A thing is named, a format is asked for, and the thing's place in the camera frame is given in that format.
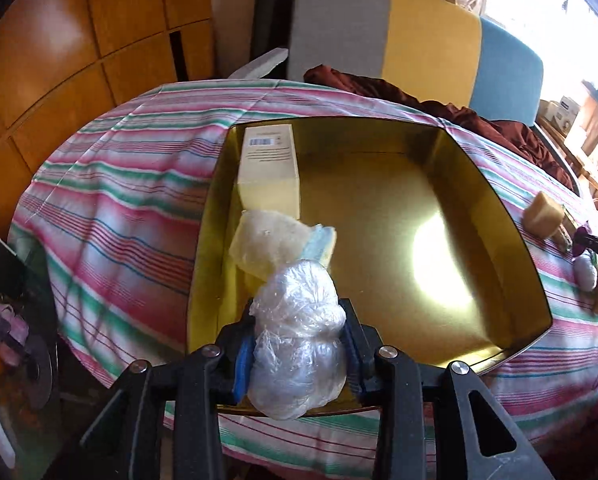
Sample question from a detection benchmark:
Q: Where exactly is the clear plastic bag bundle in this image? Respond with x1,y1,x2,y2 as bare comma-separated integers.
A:
248,260,347,420

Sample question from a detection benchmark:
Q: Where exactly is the purple sachet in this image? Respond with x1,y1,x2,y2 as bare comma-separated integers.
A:
571,224,591,258

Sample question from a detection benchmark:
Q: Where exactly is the white small bundle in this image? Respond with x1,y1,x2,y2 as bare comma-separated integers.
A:
572,252,598,292

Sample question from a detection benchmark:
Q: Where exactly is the white rolled sock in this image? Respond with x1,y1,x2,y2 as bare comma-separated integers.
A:
229,210,337,282

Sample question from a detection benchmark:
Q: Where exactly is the maroon blanket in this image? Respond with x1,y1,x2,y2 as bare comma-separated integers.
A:
303,65,574,191

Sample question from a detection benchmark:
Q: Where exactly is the gold metal tin box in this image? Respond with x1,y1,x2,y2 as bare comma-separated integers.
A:
186,116,554,418

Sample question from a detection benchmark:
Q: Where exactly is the white box on windowsill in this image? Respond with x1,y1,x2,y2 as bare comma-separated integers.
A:
552,96,581,136

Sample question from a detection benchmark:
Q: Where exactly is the cream cardboard box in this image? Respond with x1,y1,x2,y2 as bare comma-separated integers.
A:
237,124,300,219

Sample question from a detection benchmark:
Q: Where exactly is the striped bed sheet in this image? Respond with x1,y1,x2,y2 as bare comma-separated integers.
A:
8,79,598,479

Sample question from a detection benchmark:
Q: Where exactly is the grey yellow blue headboard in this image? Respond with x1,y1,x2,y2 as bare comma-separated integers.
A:
287,0,543,126

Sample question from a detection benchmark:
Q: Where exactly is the wooden wardrobe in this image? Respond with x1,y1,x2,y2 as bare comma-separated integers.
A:
0,0,214,238

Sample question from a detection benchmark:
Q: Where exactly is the black rolled mat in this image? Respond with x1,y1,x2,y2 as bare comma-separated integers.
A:
249,0,293,61

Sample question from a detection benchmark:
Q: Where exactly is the white bed rail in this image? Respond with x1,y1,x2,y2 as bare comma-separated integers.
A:
229,48,289,80

